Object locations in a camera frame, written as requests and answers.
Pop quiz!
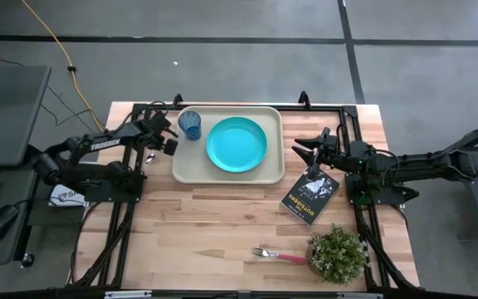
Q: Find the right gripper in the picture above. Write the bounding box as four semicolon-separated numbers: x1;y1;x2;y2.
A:
291;126;350;179

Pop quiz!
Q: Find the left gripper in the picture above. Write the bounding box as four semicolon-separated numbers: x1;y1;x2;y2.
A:
138;111;179;158

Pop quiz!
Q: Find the blue faceted plastic cup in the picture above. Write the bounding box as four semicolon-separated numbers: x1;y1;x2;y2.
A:
178;110;202;141

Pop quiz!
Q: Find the beige plastic tray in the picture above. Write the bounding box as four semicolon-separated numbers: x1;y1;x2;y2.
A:
171;105;286;185

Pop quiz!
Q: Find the turquoise round plate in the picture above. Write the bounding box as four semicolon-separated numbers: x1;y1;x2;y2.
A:
205;115;268;174

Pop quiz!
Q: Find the silver fork red handle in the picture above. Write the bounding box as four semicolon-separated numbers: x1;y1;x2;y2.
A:
251;247;307;266

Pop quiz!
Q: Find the black paperback book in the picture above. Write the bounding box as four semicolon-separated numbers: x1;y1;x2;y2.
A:
280;165;341;226

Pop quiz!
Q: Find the small green leafy plant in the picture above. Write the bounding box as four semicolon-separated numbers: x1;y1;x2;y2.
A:
306;223;368;287

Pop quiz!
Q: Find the woven brown plant pot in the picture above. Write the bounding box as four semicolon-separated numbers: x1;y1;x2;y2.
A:
305;245;322;277

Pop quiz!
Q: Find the white printed card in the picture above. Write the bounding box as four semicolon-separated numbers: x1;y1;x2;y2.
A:
47;184;87;208

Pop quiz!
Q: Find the dark grey mat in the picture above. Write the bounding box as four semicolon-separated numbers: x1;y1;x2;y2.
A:
27;199;87;228

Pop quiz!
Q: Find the grey raised desk top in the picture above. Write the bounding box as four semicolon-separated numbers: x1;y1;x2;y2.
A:
0;64;52;168

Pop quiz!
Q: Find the dark grey desk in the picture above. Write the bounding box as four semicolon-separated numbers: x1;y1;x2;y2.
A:
0;164;39;267

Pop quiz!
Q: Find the black metal stand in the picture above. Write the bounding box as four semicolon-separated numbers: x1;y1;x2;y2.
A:
441;113;478;242

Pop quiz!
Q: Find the black computer mouse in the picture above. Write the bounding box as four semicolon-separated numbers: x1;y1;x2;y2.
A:
0;203;20;244

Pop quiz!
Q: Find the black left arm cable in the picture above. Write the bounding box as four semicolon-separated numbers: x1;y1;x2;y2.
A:
120;100;170;125

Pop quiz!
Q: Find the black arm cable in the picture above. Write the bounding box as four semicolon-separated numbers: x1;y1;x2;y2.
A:
120;100;170;125
370;148;402;186

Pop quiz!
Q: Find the black aluminium table frame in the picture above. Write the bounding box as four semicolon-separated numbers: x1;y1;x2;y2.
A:
72;90;421;292

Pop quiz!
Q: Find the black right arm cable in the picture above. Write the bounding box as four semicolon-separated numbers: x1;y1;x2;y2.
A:
370;148;402;186

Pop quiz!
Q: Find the thin black floor cable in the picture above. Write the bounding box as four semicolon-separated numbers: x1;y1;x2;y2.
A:
0;52;101;135

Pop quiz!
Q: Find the yellow cable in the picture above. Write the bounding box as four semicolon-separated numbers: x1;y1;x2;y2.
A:
21;0;106;134

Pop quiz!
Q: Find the black power cable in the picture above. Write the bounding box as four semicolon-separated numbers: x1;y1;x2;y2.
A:
69;202;101;286

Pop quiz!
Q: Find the black metal table rail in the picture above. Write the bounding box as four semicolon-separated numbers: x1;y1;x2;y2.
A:
0;286;478;299

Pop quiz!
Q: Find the silver metal bracket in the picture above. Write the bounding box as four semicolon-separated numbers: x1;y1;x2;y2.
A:
105;290;154;299

